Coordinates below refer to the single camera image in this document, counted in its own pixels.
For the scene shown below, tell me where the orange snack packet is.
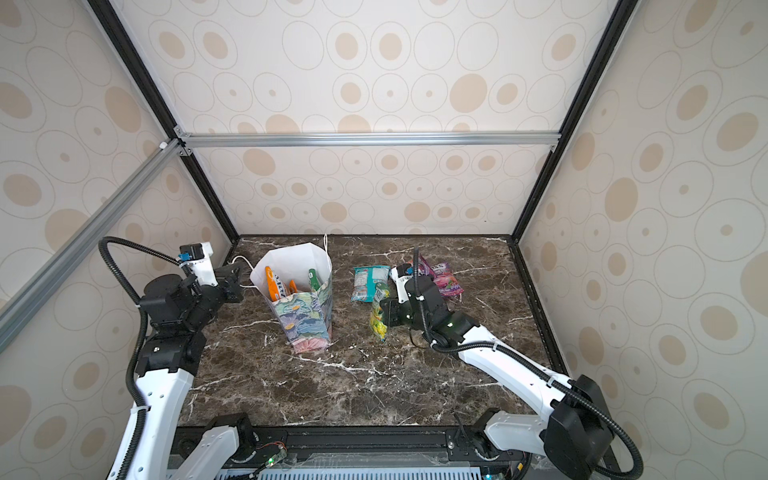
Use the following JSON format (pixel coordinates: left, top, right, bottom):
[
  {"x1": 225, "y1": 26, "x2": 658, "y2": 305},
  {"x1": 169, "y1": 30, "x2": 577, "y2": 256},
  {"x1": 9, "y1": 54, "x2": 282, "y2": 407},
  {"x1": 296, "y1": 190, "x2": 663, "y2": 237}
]
[{"x1": 265, "y1": 266, "x2": 282, "y2": 301}]

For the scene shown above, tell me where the yellow green snack packet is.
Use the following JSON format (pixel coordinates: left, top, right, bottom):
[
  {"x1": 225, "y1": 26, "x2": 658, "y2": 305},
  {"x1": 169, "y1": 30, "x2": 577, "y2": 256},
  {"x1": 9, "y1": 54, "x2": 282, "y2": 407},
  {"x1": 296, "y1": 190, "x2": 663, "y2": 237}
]
[{"x1": 369, "y1": 281, "x2": 391, "y2": 342}]

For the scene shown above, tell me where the white floral paper bag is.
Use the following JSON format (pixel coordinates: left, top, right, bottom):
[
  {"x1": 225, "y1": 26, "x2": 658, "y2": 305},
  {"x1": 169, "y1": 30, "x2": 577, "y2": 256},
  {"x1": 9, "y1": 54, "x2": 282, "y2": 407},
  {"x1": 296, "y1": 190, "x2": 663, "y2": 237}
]
[{"x1": 246, "y1": 240, "x2": 333, "y2": 353}]

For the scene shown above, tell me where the teal snack packet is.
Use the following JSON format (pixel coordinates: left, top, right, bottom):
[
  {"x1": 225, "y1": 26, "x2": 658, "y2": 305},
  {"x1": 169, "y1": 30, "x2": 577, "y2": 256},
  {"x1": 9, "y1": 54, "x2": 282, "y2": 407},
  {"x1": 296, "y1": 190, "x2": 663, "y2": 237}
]
[{"x1": 351, "y1": 265, "x2": 391, "y2": 303}]

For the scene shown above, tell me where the green Fox's spring tea packet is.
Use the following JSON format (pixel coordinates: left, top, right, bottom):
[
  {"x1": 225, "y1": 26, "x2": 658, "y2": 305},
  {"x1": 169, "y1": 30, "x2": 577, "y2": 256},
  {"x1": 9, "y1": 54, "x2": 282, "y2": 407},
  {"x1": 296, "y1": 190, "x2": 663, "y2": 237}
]
[{"x1": 308, "y1": 269, "x2": 322, "y2": 292}]

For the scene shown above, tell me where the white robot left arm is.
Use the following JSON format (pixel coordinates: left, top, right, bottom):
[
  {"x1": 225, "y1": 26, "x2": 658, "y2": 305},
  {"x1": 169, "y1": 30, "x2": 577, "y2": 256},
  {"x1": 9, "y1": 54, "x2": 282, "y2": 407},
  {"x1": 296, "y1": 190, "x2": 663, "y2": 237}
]
[{"x1": 108, "y1": 264, "x2": 243, "y2": 479}]

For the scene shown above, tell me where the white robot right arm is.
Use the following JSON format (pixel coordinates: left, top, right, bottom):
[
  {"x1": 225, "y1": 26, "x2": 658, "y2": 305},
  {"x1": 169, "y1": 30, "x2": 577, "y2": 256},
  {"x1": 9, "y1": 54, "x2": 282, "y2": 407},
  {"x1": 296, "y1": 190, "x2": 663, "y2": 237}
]
[{"x1": 383, "y1": 266, "x2": 615, "y2": 479}]

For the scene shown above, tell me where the pink candy packet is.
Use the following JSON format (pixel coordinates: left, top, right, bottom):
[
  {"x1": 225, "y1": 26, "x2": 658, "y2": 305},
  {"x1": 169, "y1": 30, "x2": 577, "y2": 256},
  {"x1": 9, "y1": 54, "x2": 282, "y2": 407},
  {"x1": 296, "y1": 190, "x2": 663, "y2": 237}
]
[{"x1": 432, "y1": 262, "x2": 464, "y2": 298}]

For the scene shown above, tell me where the purple Fox's candy packet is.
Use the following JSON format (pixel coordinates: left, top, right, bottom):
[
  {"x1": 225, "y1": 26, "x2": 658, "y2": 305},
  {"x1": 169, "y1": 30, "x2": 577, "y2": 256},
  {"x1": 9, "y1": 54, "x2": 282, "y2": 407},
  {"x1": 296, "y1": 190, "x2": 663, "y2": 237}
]
[{"x1": 418, "y1": 255, "x2": 435, "y2": 280}]

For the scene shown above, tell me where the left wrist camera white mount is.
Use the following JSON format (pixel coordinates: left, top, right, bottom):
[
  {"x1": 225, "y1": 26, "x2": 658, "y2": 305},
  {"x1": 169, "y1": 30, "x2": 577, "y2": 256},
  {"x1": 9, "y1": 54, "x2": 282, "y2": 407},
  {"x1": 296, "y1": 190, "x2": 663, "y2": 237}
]
[{"x1": 178, "y1": 242, "x2": 218, "y2": 286}]

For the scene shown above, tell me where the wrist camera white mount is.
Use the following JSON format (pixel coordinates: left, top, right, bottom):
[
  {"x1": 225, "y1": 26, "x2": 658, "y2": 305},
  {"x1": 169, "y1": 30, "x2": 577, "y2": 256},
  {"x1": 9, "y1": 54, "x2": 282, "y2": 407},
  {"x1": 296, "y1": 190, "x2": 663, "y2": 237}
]
[
  {"x1": 390, "y1": 263, "x2": 413, "y2": 303},
  {"x1": 178, "y1": 242, "x2": 218, "y2": 286}
]

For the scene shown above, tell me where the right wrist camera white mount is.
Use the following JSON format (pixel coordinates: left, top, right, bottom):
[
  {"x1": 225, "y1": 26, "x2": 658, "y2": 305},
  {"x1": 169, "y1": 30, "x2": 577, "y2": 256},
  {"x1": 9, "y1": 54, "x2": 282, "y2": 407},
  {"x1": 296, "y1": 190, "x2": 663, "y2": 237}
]
[{"x1": 390, "y1": 263, "x2": 413, "y2": 303}]

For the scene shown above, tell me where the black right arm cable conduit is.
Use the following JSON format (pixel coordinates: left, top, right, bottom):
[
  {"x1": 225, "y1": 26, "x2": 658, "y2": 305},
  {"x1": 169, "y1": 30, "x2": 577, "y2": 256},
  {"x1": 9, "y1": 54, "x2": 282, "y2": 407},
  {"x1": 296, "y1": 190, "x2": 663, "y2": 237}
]
[{"x1": 410, "y1": 247, "x2": 644, "y2": 480}]

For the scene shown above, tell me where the silver rear aluminium rail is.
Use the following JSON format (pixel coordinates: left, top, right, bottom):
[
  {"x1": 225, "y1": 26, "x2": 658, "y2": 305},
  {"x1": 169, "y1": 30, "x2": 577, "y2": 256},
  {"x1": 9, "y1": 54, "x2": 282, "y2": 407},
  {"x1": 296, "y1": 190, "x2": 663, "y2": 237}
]
[{"x1": 181, "y1": 131, "x2": 560, "y2": 148}]

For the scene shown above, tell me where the silver aluminium rail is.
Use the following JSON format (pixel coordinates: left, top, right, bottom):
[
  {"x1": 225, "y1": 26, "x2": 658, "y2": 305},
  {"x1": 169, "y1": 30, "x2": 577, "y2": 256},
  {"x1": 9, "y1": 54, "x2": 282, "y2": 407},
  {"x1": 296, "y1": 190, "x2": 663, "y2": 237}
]
[
  {"x1": 1, "y1": 139, "x2": 181, "y2": 349},
  {"x1": 181, "y1": 131, "x2": 560, "y2": 148}
]

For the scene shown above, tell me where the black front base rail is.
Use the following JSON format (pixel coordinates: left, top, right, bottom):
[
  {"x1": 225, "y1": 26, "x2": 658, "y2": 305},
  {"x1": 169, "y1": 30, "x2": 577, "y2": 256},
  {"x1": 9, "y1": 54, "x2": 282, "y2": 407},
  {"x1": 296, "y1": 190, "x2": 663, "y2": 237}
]
[{"x1": 164, "y1": 423, "x2": 625, "y2": 480}]

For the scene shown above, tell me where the silver left aluminium rail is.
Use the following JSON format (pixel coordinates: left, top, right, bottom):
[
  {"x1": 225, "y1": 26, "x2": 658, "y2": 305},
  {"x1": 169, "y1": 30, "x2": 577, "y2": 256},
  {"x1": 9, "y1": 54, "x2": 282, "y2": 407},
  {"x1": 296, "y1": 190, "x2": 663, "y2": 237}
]
[{"x1": 1, "y1": 139, "x2": 181, "y2": 349}]

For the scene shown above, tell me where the black left corner post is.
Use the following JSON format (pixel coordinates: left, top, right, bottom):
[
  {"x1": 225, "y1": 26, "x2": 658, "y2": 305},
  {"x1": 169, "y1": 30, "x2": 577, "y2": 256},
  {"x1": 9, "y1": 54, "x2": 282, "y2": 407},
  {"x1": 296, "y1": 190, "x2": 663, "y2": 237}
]
[{"x1": 86, "y1": 0, "x2": 240, "y2": 245}]

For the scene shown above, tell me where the black corner post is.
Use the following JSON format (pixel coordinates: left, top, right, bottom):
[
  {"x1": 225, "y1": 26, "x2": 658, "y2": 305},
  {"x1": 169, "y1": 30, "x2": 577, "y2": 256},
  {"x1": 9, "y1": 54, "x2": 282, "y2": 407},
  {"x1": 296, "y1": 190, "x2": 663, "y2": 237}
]
[
  {"x1": 86, "y1": 0, "x2": 240, "y2": 245},
  {"x1": 510, "y1": 0, "x2": 639, "y2": 246}
]

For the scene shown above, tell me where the black right corner post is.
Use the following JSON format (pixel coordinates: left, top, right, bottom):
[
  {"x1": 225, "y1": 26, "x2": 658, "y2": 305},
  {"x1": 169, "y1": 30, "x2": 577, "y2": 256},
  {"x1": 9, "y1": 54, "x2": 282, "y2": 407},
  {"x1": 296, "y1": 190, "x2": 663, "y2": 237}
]
[{"x1": 510, "y1": 0, "x2": 639, "y2": 246}]

